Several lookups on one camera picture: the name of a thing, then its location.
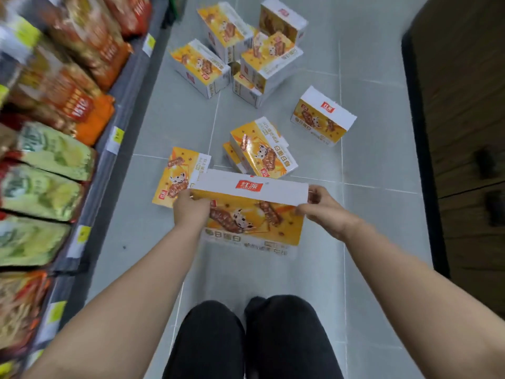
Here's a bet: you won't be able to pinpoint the person's left hand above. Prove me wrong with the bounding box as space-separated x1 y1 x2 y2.
173 188 212 230

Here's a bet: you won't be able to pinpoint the person's right hand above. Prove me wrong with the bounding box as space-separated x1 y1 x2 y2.
295 184 362 243

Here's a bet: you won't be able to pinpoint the yellow white snack carton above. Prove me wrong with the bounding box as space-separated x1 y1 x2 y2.
192 169 309 258

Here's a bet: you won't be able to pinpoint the person's right forearm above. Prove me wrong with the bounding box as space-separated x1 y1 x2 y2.
341 218 505 379

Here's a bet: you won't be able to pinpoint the person's left forearm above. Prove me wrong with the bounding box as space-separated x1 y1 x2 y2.
22 224 208 379

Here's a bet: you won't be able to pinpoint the person's right leg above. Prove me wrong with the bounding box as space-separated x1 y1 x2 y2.
244 295 345 379

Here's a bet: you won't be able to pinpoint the person's leg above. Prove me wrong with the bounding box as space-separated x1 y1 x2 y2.
244 295 345 379
163 300 248 379

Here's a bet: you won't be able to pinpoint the person's left leg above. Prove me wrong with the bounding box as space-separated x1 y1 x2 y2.
163 300 248 379

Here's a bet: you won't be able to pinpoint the grey metal store shelf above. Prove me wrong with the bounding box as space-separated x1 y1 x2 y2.
0 0 187 379

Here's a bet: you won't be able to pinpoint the scattered yellow snack boxes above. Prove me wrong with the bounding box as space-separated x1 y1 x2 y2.
152 0 358 210

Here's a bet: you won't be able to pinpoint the green snack packet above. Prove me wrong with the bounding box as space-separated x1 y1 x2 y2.
0 215 72 268
0 163 85 222
16 121 97 182

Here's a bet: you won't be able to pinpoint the dark wooden cabinet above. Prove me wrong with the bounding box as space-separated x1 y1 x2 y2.
402 0 505 310

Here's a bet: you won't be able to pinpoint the yellow orange snack packet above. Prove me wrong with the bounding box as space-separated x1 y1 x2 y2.
0 271 53 352

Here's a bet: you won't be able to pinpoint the red snack packet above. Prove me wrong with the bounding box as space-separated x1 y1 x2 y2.
102 0 153 38

